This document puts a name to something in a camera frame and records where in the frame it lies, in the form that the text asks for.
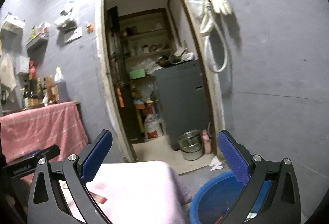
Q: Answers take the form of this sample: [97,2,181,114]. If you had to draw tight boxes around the crumpled white tissue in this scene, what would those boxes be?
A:
[209,157,224,171]

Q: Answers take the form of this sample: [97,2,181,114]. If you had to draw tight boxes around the red cigarette box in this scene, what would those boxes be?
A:
[90,192,107,204]

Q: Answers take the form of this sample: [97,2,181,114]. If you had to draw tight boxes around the pink plaid cloth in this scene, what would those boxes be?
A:
[1,102,89,166]

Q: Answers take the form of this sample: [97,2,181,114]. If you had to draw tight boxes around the pink bottle on floor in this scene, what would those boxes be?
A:
[202,129,212,154]

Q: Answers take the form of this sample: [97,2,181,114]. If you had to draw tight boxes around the blue plastic basin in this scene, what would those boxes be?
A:
[190,171,247,223]

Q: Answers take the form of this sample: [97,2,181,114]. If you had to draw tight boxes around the steel pot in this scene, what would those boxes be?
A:
[178,130,204,161]

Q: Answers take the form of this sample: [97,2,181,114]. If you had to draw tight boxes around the pink floral tablecloth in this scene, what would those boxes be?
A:
[58,160,192,224]

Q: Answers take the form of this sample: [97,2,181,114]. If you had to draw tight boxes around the large vinegar jug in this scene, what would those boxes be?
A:
[53,67,70,103]

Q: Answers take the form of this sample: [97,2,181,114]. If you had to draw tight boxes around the white red sack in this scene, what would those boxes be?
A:
[144,103,163,141]

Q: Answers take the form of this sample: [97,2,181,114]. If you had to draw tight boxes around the dark sauce bottle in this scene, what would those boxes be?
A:
[28,61,38,107]

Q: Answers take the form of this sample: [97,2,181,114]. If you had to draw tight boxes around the green box on shelf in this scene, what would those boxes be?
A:
[129,69,146,80]

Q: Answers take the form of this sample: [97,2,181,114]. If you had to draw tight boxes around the grey washing machine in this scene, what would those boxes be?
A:
[153,60,210,150]

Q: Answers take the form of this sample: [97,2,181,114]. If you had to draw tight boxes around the white rubber gloves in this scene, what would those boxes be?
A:
[202,0,232,15]

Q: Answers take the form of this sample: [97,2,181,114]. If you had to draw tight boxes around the wall shelf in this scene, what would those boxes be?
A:
[26,33,49,52]

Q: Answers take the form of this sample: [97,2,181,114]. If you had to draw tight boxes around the white hose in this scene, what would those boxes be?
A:
[199,11,229,74]

